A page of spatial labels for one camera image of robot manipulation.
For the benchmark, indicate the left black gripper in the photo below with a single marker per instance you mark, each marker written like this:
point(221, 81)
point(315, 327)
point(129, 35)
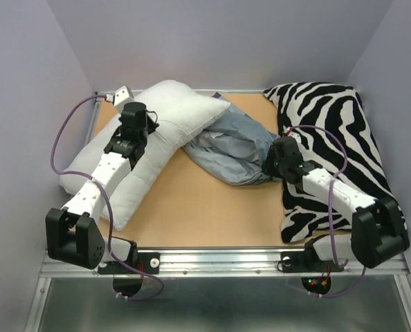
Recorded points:
point(151, 125)

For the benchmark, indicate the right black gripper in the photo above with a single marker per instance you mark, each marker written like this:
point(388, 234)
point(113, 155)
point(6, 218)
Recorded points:
point(268, 166)

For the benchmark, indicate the white pillow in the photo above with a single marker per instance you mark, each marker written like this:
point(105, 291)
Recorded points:
point(182, 114)

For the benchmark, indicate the grey-blue pillowcase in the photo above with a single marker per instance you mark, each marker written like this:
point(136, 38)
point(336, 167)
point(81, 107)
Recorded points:
point(233, 149)

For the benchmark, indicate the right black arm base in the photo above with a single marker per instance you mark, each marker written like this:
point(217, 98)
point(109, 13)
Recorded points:
point(315, 273)

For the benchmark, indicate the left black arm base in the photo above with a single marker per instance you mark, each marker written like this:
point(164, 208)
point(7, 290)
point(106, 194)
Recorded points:
point(137, 278)

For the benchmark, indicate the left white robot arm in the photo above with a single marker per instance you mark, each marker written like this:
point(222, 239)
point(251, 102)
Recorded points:
point(72, 232)

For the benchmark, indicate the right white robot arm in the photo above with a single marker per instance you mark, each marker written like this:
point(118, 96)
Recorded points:
point(377, 232)

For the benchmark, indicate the zebra print pillow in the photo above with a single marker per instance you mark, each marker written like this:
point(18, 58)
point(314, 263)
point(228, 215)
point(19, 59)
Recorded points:
point(333, 130)

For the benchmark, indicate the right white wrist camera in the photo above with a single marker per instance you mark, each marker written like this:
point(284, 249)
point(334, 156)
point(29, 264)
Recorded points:
point(290, 132)

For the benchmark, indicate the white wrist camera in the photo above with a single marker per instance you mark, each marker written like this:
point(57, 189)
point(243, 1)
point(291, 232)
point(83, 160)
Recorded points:
point(290, 132)
point(122, 96)

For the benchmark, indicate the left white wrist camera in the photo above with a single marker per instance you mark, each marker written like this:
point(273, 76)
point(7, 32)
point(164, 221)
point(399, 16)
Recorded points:
point(122, 96)

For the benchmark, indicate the aluminium front rail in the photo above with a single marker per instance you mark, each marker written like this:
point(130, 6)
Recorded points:
point(221, 262)

